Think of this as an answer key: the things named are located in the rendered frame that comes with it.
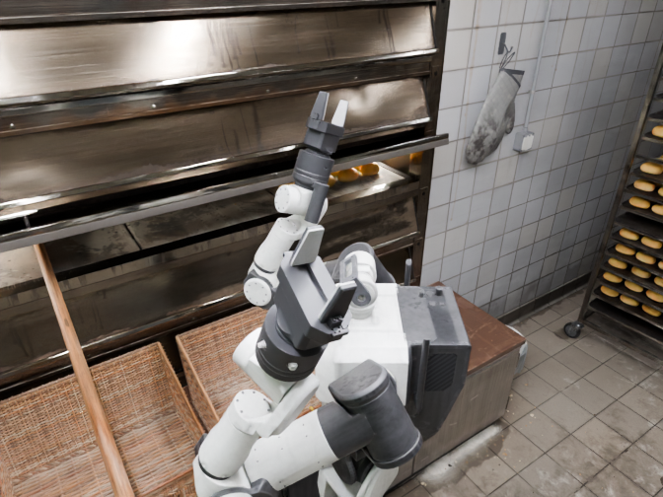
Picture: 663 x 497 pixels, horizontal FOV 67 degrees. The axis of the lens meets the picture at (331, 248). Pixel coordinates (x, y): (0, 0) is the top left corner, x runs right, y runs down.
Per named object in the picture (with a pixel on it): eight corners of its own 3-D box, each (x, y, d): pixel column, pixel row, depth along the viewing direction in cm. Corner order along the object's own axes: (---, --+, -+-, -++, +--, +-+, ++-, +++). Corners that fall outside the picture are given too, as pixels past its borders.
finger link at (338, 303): (359, 279, 53) (340, 312, 58) (333, 284, 52) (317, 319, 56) (366, 291, 52) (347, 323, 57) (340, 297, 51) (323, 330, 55)
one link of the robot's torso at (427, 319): (432, 367, 133) (448, 251, 115) (459, 483, 104) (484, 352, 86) (321, 367, 134) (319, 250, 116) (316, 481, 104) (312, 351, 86)
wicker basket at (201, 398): (183, 390, 194) (172, 334, 180) (307, 337, 221) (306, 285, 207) (235, 485, 159) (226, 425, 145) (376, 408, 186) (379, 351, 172)
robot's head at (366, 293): (381, 277, 102) (360, 249, 98) (384, 302, 94) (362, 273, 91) (355, 291, 103) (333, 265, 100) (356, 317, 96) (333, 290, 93)
